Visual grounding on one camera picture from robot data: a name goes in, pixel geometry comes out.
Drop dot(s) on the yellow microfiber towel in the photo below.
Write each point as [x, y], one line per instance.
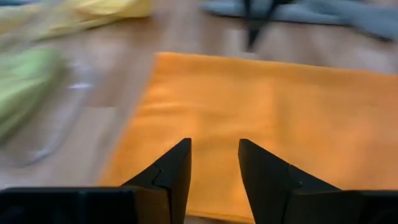
[93, 9]

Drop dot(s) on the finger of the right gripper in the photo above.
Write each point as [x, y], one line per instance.
[276, 7]
[252, 28]

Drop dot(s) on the orange microfiber towel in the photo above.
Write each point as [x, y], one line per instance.
[264, 118]

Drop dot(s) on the green microfiber towel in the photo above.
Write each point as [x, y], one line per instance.
[21, 90]

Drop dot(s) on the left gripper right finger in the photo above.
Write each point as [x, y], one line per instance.
[273, 193]

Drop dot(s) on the grey microfiber towel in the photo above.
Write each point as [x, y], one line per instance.
[342, 15]

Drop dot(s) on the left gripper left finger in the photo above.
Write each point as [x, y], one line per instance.
[168, 193]

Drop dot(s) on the clear plastic bin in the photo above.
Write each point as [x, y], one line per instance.
[62, 130]

